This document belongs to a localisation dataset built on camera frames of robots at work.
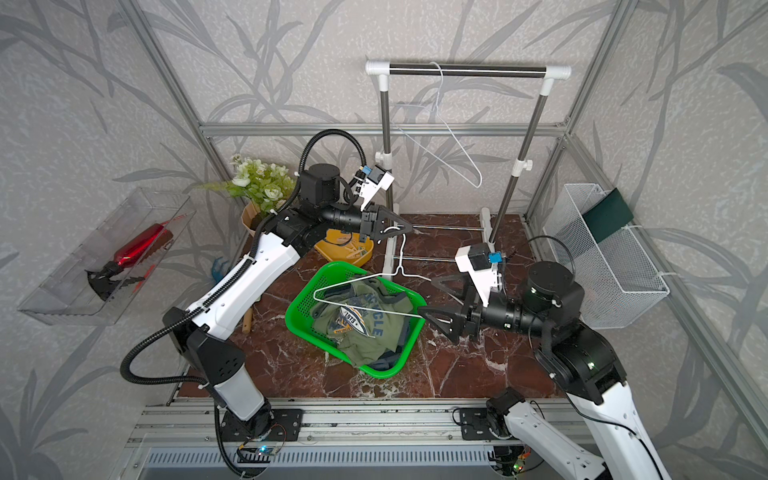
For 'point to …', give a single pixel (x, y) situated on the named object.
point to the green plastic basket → (322, 275)
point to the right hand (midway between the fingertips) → (425, 294)
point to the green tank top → (364, 318)
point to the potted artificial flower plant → (266, 187)
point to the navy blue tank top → (390, 359)
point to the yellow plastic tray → (345, 247)
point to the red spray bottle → (136, 250)
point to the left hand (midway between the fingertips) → (407, 233)
